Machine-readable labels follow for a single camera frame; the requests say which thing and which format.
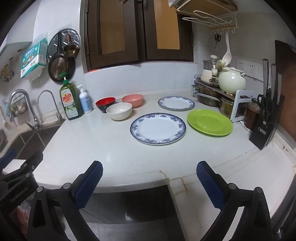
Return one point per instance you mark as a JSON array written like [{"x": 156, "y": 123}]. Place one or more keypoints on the dark perforated skimmer pan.
[{"x": 57, "y": 67}]

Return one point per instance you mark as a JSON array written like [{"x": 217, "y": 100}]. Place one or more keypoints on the brown wooden framed window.
[{"x": 141, "y": 34}]

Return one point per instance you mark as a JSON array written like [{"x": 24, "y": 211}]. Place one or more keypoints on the black kitchen scissors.
[{"x": 266, "y": 105}]

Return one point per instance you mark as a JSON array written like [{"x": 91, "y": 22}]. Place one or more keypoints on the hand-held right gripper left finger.
[{"x": 90, "y": 183}]

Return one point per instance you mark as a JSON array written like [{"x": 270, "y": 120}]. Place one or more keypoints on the steel pot with glass lid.
[{"x": 210, "y": 64}]

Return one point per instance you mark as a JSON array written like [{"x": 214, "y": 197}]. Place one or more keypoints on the white plastic pot rack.
[{"x": 242, "y": 97}]

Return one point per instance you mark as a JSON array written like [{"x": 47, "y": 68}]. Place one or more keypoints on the thin steel faucet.
[{"x": 60, "y": 118}]

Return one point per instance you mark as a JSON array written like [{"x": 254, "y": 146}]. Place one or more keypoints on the white pump bottle blue label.
[{"x": 85, "y": 102}]

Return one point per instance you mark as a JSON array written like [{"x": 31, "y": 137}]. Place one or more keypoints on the brown cutting board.
[{"x": 286, "y": 69}]

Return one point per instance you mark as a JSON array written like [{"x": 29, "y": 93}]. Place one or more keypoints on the tall steel faucet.
[{"x": 34, "y": 120}]

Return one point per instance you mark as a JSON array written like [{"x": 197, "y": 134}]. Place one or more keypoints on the perforated steel steamer tray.
[{"x": 54, "y": 44}]

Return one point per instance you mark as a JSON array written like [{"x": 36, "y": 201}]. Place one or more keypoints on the steel sink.
[{"x": 30, "y": 139}]

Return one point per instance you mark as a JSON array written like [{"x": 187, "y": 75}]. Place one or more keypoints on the black knife block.
[{"x": 263, "y": 132}]

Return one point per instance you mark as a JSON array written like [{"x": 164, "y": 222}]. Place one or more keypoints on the brass ladle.
[{"x": 70, "y": 49}]

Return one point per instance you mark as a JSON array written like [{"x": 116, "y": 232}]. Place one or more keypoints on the white ladle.
[{"x": 227, "y": 54}]

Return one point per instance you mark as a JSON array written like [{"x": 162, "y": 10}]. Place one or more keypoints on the cream white bowl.
[{"x": 119, "y": 112}]

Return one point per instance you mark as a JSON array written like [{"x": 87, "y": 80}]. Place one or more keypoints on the blue floral white plate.
[
  {"x": 176, "y": 103},
  {"x": 158, "y": 128}
]

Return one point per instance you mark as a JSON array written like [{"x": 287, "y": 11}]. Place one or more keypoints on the small black hanging scissors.
[{"x": 217, "y": 37}]

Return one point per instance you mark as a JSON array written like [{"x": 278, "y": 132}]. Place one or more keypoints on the pink bowl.
[{"x": 133, "y": 99}]

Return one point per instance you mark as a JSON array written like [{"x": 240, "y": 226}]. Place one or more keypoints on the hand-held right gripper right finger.
[{"x": 210, "y": 185}]

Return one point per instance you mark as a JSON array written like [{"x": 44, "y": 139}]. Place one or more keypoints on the green dish soap bottle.
[{"x": 70, "y": 104}]

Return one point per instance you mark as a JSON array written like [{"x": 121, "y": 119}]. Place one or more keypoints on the small hanging kitchen tool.
[{"x": 8, "y": 70}]

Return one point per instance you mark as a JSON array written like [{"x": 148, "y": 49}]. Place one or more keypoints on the white wall socket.
[
  {"x": 241, "y": 65},
  {"x": 254, "y": 69}
]

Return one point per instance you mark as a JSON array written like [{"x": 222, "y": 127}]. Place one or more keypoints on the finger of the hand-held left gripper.
[
  {"x": 31, "y": 163},
  {"x": 8, "y": 156}
]

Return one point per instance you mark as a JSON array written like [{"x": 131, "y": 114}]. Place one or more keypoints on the black frying pan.
[{"x": 72, "y": 67}]

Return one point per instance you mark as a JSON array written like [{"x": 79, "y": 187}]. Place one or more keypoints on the red and black bowl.
[{"x": 105, "y": 103}]

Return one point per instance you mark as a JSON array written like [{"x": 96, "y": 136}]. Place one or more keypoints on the glass jar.
[{"x": 251, "y": 115}]

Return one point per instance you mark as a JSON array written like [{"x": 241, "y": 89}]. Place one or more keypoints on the green plate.
[{"x": 209, "y": 121}]

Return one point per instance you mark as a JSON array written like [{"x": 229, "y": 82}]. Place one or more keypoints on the cream kettle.
[{"x": 231, "y": 81}]

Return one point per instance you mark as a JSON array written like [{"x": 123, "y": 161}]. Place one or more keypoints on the box of plastic bags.
[{"x": 32, "y": 58}]

